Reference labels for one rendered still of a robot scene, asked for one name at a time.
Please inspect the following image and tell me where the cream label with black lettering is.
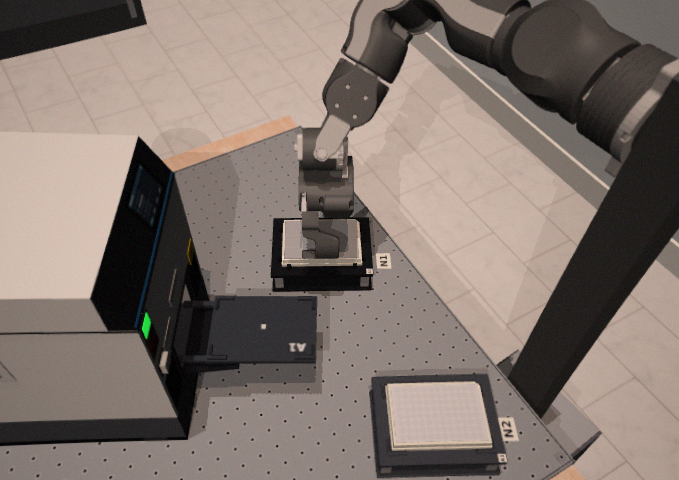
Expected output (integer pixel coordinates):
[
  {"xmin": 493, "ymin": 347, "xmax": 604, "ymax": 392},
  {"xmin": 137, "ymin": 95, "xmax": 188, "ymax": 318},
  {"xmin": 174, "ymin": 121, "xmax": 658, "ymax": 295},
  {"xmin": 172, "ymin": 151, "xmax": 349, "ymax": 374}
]
[
  {"xmin": 498, "ymin": 418, "xmax": 519, "ymax": 441},
  {"xmin": 376, "ymin": 253, "xmax": 391, "ymax": 269}
]

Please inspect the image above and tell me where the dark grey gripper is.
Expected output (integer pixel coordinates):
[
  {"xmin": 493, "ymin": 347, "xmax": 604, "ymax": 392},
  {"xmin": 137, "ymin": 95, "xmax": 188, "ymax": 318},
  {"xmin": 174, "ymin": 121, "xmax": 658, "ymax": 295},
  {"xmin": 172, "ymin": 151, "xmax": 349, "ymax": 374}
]
[{"xmin": 299, "ymin": 137, "xmax": 354, "ymax": 259}]

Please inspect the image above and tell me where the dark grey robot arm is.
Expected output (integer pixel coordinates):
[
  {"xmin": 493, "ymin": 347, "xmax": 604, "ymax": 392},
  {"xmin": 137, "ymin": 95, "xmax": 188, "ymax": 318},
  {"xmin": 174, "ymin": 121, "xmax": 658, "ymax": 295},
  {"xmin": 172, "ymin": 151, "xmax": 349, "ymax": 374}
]
[{"xmin": 294, "ymin": 0, "xmax": 679, "ymax": 178}]

